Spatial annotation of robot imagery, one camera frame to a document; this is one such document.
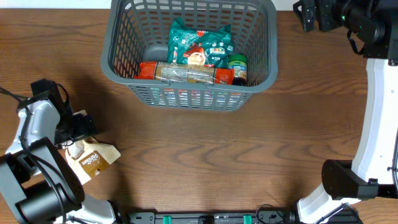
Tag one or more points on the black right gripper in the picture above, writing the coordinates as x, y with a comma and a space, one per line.
323, 8

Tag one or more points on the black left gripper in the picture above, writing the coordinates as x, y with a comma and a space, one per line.
81, 124

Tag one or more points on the white brown bread bag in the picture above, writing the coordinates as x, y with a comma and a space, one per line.
88, 157

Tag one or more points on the green lidded small jar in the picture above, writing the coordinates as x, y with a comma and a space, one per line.
238, 63

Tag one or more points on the green Nescafe coffee bag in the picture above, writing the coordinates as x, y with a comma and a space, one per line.
188, 46

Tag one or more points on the orange snack packet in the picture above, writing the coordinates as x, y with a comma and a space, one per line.
173, 72

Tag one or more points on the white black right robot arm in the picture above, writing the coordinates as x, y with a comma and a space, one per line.
372, 33

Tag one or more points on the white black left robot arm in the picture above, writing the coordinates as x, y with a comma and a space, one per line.
36, 182

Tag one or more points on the grey plastic slotted basket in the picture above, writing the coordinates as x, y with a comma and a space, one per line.
138, 31

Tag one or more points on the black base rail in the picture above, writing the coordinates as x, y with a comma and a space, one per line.
264, 214

